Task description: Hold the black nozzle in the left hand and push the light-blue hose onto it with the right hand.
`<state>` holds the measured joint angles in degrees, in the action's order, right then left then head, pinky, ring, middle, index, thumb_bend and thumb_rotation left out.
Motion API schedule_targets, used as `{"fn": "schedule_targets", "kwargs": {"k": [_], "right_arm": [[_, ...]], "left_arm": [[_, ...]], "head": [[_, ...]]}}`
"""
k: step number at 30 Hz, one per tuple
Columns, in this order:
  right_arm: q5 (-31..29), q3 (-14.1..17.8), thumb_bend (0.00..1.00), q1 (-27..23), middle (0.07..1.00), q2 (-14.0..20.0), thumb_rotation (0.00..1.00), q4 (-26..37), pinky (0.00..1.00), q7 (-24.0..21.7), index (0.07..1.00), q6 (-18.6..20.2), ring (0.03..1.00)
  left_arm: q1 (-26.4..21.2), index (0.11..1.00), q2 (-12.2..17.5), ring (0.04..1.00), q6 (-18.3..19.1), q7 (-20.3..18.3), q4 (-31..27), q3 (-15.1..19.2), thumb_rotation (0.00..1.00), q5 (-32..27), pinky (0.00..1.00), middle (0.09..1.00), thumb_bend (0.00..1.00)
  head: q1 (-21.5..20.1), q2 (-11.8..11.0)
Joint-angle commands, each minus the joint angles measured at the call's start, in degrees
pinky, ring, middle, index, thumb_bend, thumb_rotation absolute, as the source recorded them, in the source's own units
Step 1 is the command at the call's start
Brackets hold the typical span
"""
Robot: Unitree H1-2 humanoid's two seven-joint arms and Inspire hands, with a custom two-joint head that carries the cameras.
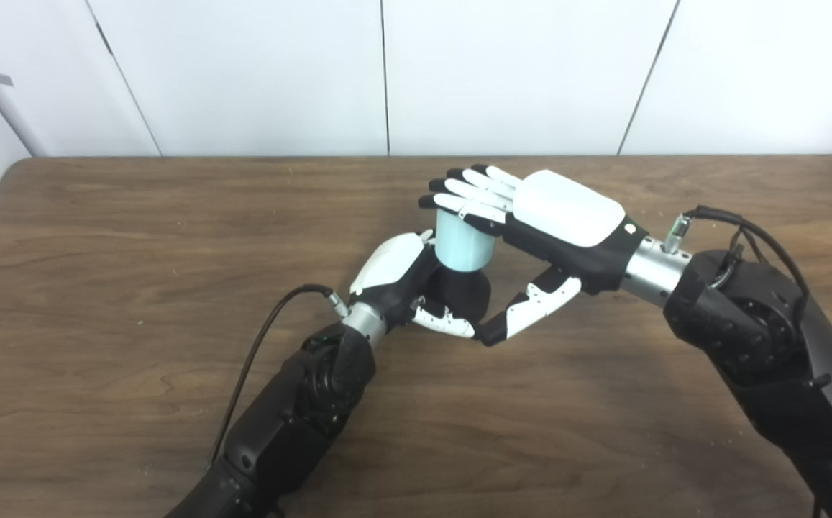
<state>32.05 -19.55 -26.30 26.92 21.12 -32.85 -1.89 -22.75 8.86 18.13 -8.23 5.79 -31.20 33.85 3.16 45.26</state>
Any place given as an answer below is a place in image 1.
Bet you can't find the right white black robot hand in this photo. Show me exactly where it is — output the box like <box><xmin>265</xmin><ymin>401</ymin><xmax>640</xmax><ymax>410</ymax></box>
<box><xmin>418</xmin><ymin>164</ymin><xmax>650</xmax><ymax>347</ymax></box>

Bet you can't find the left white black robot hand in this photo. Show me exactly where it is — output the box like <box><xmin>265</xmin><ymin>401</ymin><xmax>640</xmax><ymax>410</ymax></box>
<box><xmin>349</xmin><ymin>230</ymin><xmax>492</xmax><ymax>339</ymax></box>

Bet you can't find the light-blue cylindrical hose piece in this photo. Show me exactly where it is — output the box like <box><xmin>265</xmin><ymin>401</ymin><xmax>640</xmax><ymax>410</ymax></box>
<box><xmin>435</xmin><ymin>209</ymin><xmax>496</xmax><ymax>273</ymax></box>

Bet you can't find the black funnel-shaped nozzle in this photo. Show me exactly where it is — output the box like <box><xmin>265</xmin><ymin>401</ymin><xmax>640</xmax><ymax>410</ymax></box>
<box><xmin>426</xmin><ymin>266</ymin><xmax>493</xmax><ymax>324</ymax></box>

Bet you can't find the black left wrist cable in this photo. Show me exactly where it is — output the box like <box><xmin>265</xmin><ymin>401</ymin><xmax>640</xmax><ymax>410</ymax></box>
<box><xmin>207</xmin><ymin>284</ymin><xmax>350</xmax><ymax>468</ymax></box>

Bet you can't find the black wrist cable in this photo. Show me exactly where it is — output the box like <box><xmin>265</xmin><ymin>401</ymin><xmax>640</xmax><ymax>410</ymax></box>
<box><xmin>207</xmin><ymin>284</ymin><xmax>350</xmax><ymax>468</ymax></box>
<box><xmin>662</xmin><ymin>206</ymin><xmax>812</xmax><ymax>339</ymax></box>

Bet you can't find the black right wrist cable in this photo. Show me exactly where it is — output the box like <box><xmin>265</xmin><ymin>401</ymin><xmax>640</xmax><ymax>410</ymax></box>
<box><xmin>662</xmin><ymin>206</ymin><xmax>812</xmax><ymax>339</ymax></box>

